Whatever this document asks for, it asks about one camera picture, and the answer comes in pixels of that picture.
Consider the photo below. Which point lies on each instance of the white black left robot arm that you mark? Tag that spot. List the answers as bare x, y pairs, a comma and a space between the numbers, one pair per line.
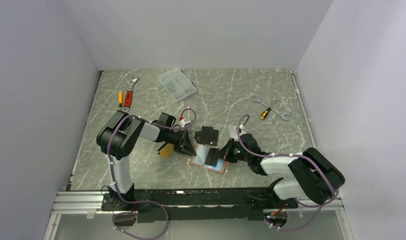
117, 139

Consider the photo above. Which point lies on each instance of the red handled adjustable wrench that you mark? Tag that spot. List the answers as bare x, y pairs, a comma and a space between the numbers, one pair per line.
129, 94

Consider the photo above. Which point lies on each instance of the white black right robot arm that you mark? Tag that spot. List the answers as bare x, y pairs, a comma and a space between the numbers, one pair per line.
311, 174

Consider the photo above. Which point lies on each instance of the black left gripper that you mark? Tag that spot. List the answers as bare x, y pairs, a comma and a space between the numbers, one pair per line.
186, 147

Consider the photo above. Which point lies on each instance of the silver VIP card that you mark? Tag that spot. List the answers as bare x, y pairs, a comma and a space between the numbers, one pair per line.
232, 132

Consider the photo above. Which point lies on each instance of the clear plastic screw box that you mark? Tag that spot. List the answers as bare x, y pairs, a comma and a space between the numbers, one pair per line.
177, 84

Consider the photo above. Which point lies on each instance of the black card stack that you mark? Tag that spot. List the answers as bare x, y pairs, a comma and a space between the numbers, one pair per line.
207, 136

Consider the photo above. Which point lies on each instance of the silver open end wrench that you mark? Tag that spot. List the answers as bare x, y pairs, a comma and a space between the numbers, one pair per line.
283, 115

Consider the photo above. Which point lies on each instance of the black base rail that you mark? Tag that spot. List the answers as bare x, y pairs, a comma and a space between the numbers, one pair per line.
151, 205

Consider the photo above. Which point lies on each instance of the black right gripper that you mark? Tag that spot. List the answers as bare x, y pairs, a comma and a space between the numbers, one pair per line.
227, 150

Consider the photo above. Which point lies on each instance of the black VIP card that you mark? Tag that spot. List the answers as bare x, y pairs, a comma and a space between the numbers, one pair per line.
212, 159

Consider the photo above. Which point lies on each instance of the small yellow handled screwdriver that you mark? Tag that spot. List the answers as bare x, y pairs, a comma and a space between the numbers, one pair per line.
120, 99

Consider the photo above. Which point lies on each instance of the tan leather card holder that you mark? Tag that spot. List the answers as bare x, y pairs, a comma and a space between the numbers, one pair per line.
199, 160

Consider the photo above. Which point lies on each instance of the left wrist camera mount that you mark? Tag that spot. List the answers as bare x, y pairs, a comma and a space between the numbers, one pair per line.
184, 121

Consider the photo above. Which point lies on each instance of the yellow black screwdriver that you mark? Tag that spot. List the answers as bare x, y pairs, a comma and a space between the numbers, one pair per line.
267, 111

